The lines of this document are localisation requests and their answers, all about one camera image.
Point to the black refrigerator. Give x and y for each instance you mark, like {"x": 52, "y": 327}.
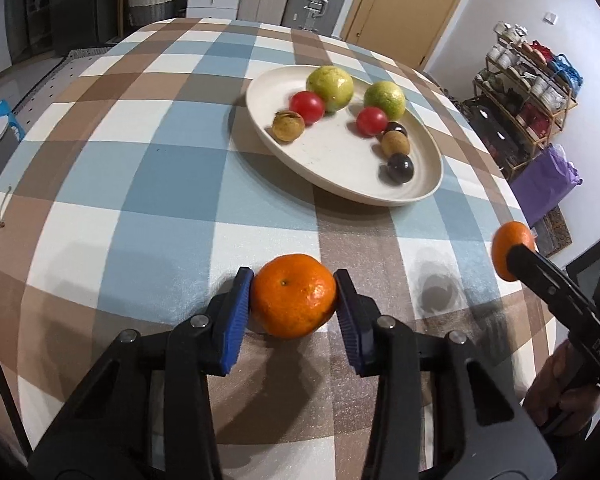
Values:
{"x": 37, "y": 26}

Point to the dark plum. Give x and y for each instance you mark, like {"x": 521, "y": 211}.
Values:
{"x": 400, "y": 168}
{"x": 395, "y": 126}

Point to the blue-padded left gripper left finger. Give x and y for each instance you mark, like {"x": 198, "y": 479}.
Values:
{"x": 143, "y": 410}

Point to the person's right hand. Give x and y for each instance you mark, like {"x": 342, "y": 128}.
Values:
{"x": 548, "y": 390}

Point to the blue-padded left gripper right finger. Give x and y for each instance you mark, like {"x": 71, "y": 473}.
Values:
{"x": 441, "y": 411}

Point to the woven laundry basket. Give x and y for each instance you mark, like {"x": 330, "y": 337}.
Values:
{"x": 144, "y": 12}

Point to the orange mandarin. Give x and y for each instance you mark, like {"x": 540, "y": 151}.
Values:
{"x": 292, "y": 296}
{"x": 509, "y": 235}

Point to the tan wooden door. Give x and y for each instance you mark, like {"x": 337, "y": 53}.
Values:
{"x": 405, "y": 30}

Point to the brown longan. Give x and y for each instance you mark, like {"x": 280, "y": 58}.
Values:
{"x": 395, "y": 142}
{"x": 287, "y": 126}

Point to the large red tomato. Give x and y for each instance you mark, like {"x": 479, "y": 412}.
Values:
{"x": 308, "y": 105}

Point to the lower dark plum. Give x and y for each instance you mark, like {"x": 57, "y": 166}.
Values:
{"x": 400, "y": 168}

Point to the cream round plate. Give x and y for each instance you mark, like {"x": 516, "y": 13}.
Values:
{"x": 332, "y": 154}

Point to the left green guava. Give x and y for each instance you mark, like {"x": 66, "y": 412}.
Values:
{"x": 333, "y": 85}

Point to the shoe rack with shoes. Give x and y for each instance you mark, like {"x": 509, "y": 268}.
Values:
{"x": 522, "y": 98}

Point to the small red tomato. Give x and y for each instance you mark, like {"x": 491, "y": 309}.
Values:
{"x": 370, "y": 121}

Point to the upper dark plum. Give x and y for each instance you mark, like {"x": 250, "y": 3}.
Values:
{"x": 395, "y": 126}

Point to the purple paper bag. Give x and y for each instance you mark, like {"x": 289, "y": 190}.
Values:
{"x": 544, "y": 183}

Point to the checkered tablecloth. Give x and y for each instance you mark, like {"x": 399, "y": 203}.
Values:
{"x": 143, "y": 188}

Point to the green guava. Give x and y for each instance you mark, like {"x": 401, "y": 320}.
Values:
{"x": 388, "y": 97}
{"x": 333, "y": 85}

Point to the right green guava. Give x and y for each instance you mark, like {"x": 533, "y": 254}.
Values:
{"x": 388, "y": 97}

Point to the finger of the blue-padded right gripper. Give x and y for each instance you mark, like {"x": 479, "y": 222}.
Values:
{"x": 536, "y": 272}

